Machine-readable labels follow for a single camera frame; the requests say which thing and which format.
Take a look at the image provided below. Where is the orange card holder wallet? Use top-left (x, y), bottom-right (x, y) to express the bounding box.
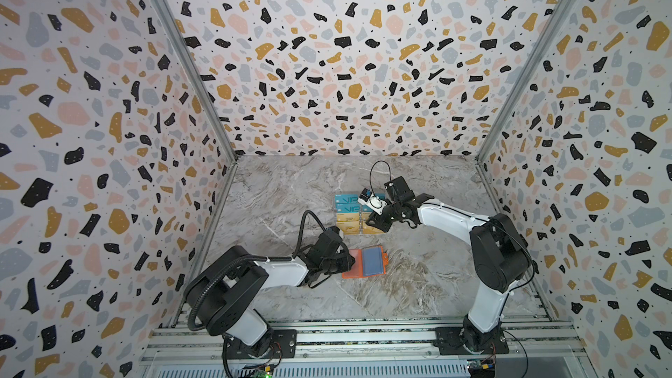
top-left (341, 246), bottom-right (389, 279)

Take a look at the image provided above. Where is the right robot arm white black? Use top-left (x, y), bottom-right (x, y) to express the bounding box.
top-left (358, 177), bottom-right (533, 354)

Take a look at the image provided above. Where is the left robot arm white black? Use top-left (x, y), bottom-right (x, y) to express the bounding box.
top-left (185, 227), bottom-right (358, 358)

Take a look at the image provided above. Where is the teal card back left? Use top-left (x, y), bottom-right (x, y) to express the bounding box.
top-left (334, 194), bottom-right (359, 205)

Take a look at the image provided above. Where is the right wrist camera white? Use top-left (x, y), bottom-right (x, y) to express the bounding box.
top-left (358, 188), bottom-right (387, 215)

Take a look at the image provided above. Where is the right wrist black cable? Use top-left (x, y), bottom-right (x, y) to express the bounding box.
top-left (368, 159), bottom-right (393, 195)

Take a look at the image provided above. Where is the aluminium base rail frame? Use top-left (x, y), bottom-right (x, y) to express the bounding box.
top-left (138, 317), bottom-right (584, 378)

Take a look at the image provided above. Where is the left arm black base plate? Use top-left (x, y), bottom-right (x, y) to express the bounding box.
top-left (222, 329), bottom-right (298, 361)

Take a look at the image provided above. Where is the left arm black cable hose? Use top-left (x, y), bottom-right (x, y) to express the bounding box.
top-left (185, 209), bottom-right (329, 333)

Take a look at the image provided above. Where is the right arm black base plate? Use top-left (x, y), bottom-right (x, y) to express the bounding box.
top-left (433, 327), bottom-right (509, 355)

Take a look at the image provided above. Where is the right aluminium corner post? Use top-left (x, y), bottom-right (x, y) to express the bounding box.
top-left (477, 0), bottom-right (577, 166)

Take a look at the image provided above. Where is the aluminium corner post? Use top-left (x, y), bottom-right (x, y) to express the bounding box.
top-left (477, 0), bottom-right (577, 166)
top-left (128, 0), bottom-right (238, 164)

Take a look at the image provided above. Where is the left aluminium corner post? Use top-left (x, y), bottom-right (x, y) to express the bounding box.
top-left (128, 0), bottom-right (238, 164)

